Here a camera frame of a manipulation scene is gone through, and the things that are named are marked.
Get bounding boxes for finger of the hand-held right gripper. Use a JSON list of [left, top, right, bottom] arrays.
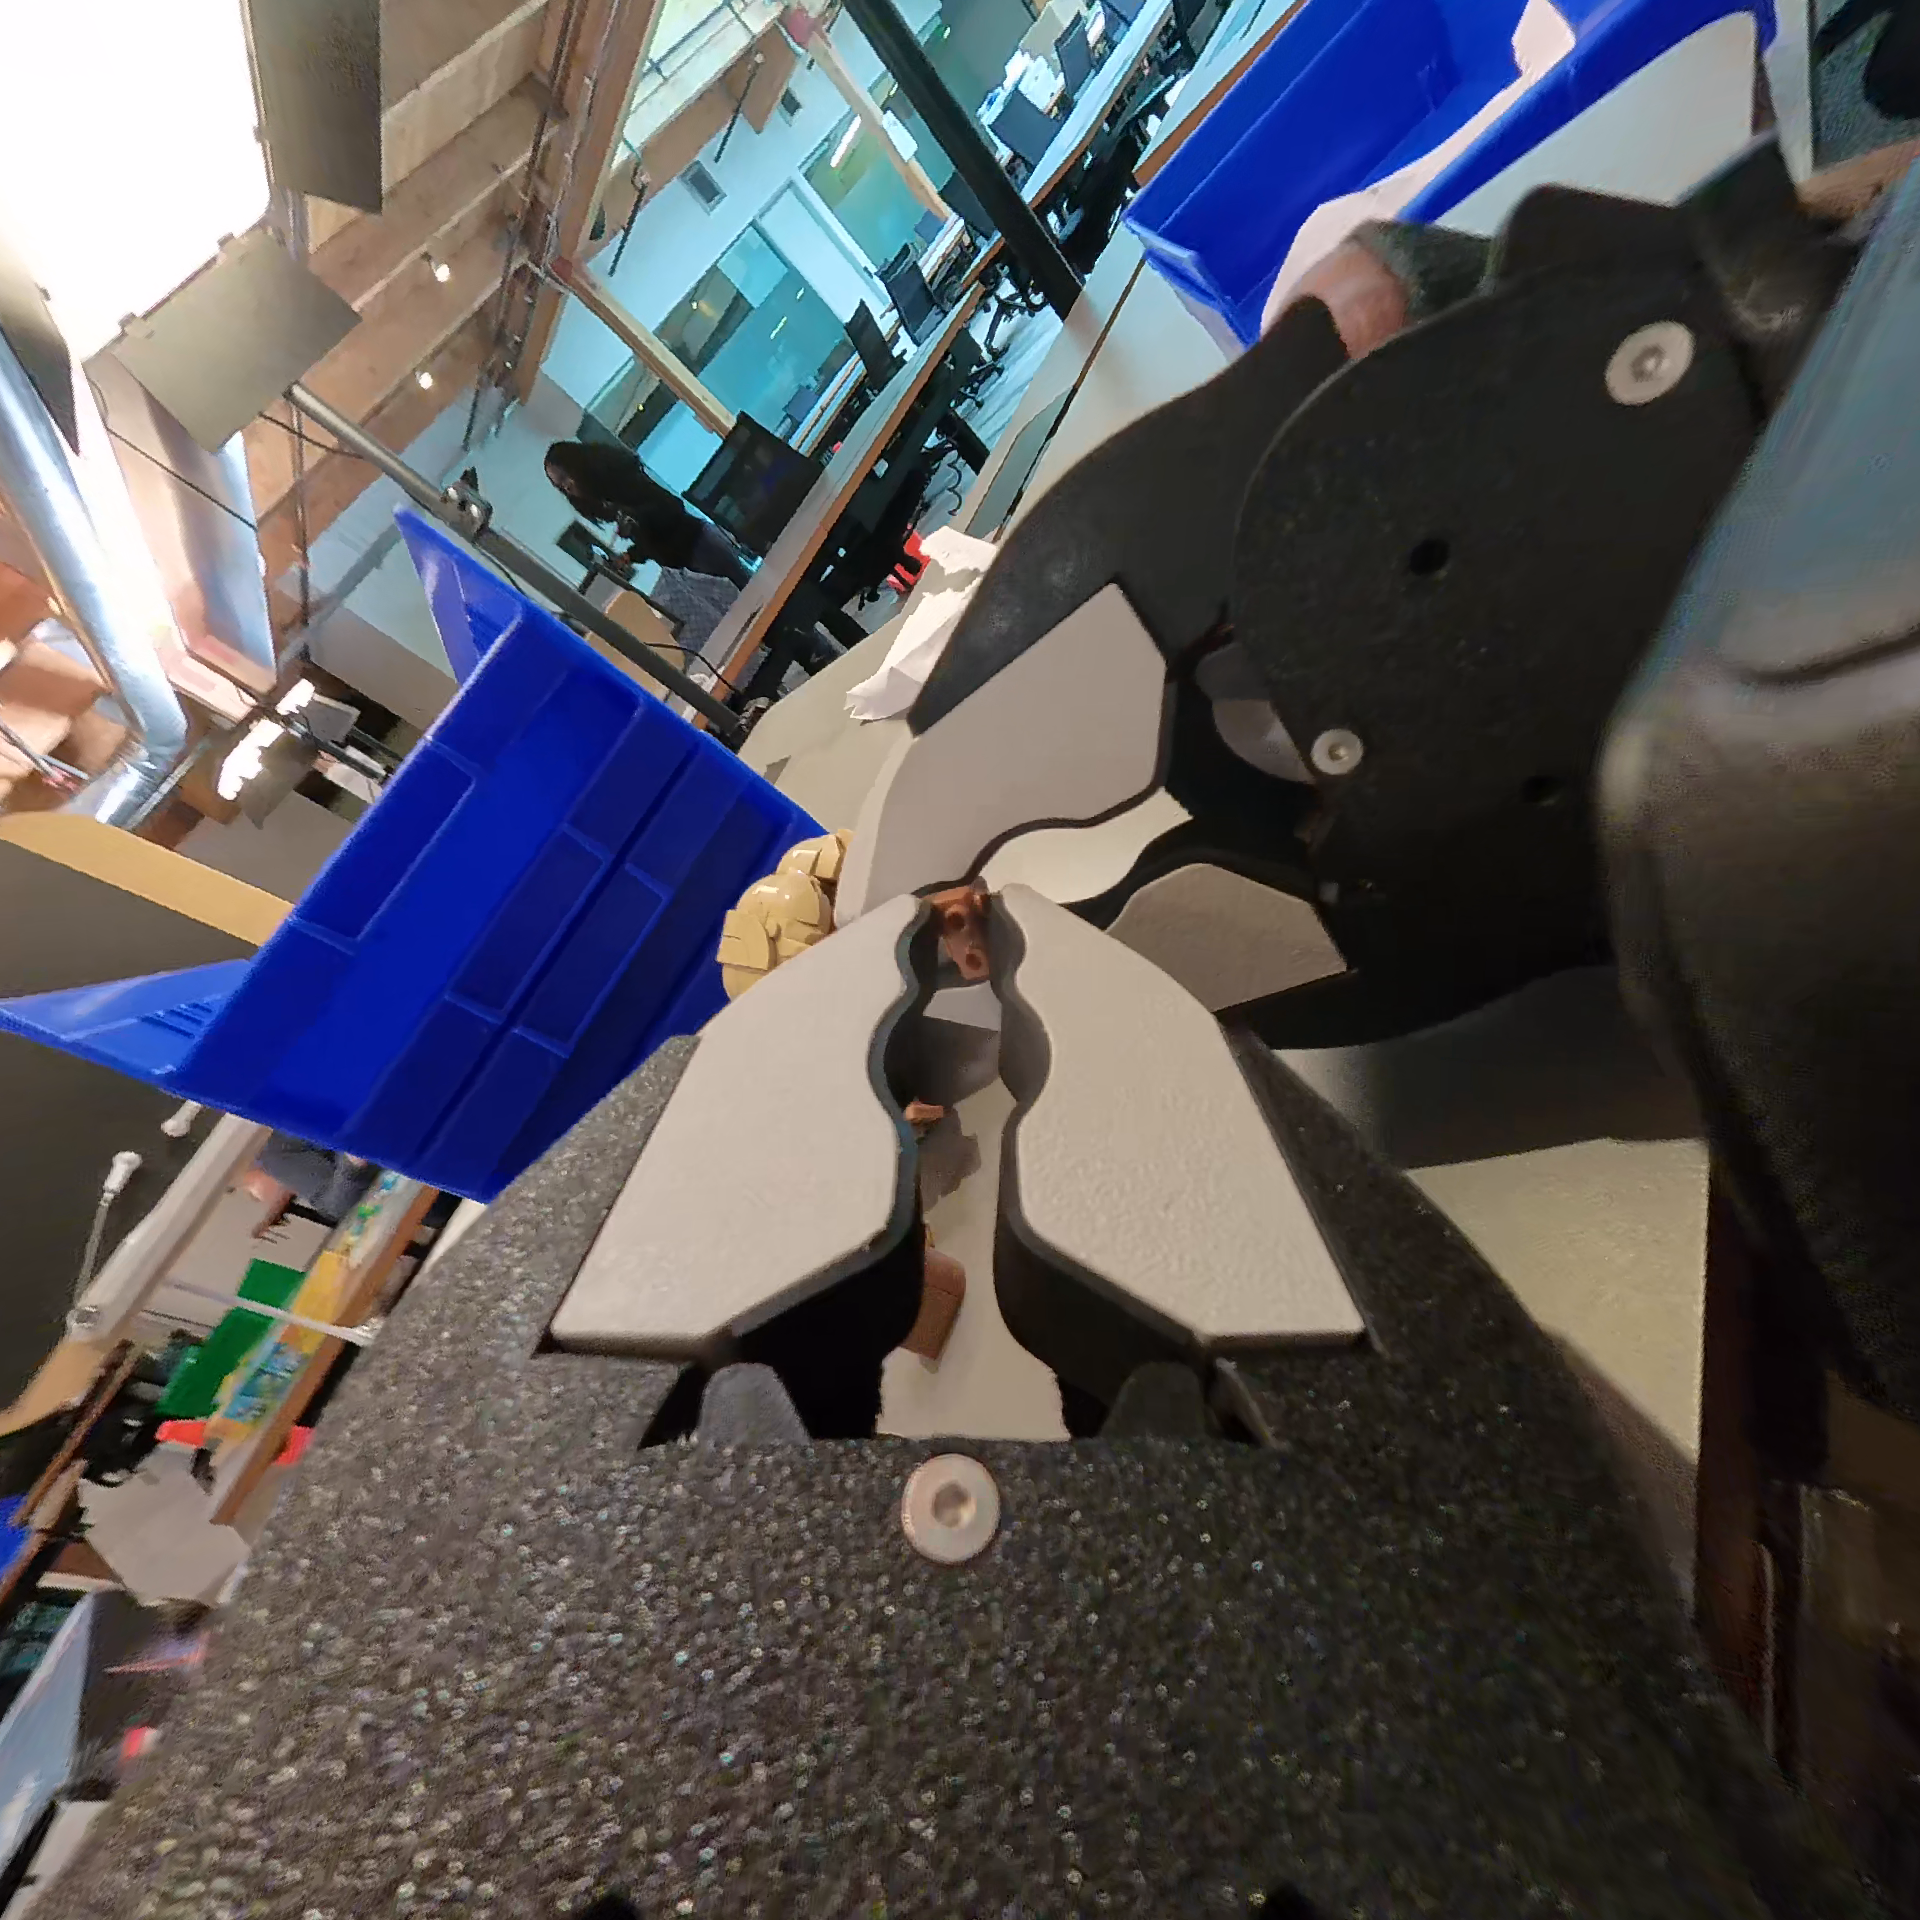
[[1071, 796, 1354, 1022], [856, 576, 1202, 913]]

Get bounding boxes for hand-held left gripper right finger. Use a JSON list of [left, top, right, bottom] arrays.
[[974, 877, 1379, 1362]]

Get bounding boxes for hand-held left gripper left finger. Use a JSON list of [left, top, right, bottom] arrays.
[[551, 893, 947, 1362]]

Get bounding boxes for small orange brick assembly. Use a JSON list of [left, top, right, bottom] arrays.
[[914, 877, 996, 988]]

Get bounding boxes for grey desk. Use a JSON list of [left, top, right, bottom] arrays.
[[717, 0, 1801, 1503]]

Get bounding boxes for person's right hand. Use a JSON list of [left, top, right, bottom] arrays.
[[1262, 208, 1492, 332]]

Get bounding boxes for torn white paper bag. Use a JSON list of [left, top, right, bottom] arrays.
[[847, 522, 996, 725]]

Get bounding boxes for small blue storage bin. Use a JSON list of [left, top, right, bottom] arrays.
[[1115, 0, 1777, 348]]

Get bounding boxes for white metal stand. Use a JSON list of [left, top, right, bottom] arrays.
[[66, 1122, 285, 1353]]

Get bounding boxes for black board with wooden edge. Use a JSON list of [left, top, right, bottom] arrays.
[[0, 808, 302, 1412]]

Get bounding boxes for studio light panel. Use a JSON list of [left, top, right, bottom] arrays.
[[0, 0, 392, 455]]

